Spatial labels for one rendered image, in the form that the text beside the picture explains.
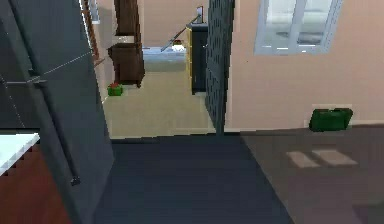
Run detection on black and yellow cabinet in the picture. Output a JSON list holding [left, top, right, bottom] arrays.
[[185, 22, 209, 96]]

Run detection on dark grey room door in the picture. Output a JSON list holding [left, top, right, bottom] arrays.
[[204, 0, 236, 136]]

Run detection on pale blue bed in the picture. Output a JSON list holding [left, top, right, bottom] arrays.
[[142, 45, 188, 65]]

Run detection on green and red box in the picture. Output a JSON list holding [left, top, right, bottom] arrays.
[[106, 82, 124, 97]]

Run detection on grey floor lamp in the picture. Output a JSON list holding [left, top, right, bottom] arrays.
[[160, 5, 204, 53]]

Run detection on dark brown wooden cabinet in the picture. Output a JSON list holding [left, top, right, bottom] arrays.
[[107, 0, 146, 89]]

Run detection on dark grey fridge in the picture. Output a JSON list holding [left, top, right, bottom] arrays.
[[0, 0, 115, 224]]

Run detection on white framed window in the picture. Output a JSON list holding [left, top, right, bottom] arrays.
[[253, 0, 344, 56]]

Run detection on red-brown cupboard white top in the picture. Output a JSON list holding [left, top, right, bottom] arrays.
[[0, 132, 73, 224]]

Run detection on black fridge handle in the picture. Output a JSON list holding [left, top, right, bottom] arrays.
[[7, 0, 44, 78], [33, 79, 82, 187]]

